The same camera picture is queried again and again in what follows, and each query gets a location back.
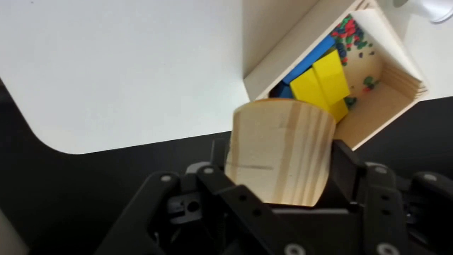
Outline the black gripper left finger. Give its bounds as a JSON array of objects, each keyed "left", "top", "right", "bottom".
[{"left": 93, "top": 161, "right": 284, "bottom": 255}]

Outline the blue block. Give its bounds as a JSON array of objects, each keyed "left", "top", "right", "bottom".
[{"left": 273, "top": 34, "right": 338, "bottom": 99}]

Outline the open light wooden box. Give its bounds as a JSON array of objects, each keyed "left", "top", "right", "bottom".
[{"left": 242, "top": 0, "right": 428, "bottom": 152}]

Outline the dark sofa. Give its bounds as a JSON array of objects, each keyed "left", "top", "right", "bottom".
[{"left": 0, "top": 78, "right": 453, "bottom": 255}]

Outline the wide yellow block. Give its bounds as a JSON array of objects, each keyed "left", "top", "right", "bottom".
[{"left": 288, "top": 68, "right": 349, "bottom": 125}]

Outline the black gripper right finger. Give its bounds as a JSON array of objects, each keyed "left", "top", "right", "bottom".
[{"left": 324, "top": 139, "right": 453, "bottom": 255}]

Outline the long yellow block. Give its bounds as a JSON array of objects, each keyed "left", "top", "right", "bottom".
[{"left": 311, "top": 48, "right": 352, "bottom": 106}]

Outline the round light wooden block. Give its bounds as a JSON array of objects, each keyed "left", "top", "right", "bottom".
[{"left": 223, "top": 98, "right": 338, "bottom": 208}]

